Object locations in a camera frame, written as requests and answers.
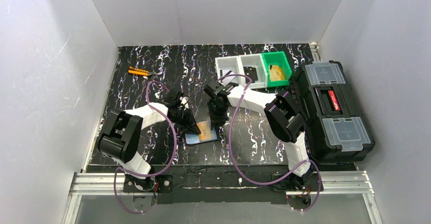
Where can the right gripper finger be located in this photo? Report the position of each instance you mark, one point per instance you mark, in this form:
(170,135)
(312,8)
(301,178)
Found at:
(213,120)
(222,118)

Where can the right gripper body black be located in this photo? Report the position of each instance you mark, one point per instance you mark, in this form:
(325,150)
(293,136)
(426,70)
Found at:
(218,111)

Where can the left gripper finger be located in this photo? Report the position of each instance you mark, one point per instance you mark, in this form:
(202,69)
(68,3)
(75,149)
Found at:
(182,124)
(191,124)

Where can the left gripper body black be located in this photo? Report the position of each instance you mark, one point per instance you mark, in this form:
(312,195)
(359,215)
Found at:
(186,119)

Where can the orange credit card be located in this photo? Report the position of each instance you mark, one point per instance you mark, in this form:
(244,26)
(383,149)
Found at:
(206,133)

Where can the black leather card holder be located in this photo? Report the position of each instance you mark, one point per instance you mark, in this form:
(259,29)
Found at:
(192,139)

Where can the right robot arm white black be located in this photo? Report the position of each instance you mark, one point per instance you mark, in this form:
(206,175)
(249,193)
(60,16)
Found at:
(285,118)

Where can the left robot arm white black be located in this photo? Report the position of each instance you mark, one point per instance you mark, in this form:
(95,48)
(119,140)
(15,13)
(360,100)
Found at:
(120,134)

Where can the white card magnetic stripe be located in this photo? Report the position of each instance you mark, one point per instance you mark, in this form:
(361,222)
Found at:
(227,76)

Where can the black card in bin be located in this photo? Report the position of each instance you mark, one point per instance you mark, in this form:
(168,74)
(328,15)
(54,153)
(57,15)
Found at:
(251,72)

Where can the tan cards in green bin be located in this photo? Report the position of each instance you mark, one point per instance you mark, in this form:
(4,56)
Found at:
(276,73)

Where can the left white bin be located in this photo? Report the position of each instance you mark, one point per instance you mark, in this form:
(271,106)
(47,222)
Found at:
(233,63)

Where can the white bin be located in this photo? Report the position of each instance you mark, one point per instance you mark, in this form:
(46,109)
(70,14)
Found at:
(256,60)
(233,63)

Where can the middle white bin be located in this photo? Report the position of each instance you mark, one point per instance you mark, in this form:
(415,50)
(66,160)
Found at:
(256,60)

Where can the green bin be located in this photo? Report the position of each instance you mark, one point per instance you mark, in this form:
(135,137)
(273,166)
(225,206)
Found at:
(280,59)

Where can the black toolbox clear lids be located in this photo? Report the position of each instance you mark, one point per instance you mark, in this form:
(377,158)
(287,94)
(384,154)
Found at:
(336,132)

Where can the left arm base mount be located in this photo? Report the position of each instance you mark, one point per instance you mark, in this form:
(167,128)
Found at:
(152,185)

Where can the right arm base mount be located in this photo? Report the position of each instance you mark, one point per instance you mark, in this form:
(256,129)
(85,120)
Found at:
(301,193)

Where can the aluminium frame rail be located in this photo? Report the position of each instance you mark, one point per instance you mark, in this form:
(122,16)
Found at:
(217,186)

